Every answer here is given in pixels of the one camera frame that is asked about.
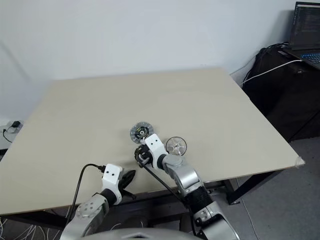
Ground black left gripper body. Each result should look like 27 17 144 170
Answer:
117 171 128 196

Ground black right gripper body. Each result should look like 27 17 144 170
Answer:
134 146 154 169

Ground round grey motor housing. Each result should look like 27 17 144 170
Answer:
129 121 156 144

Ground black cabinet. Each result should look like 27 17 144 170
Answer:
241 47 320 143

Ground black laptop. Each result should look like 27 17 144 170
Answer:
280 1 320 70

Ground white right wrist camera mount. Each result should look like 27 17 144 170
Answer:
144 133 170 174

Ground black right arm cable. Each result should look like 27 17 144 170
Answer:
138 159 199 236

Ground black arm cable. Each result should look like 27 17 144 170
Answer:
138 159 199 236
65 163 106 224

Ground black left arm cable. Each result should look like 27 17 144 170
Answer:
65 163 106 224

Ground white floor cables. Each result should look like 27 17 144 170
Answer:
0 216 64 240

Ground black cable bundle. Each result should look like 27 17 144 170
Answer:
242 41 290 85

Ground white cable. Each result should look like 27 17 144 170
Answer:
243 59 302 84

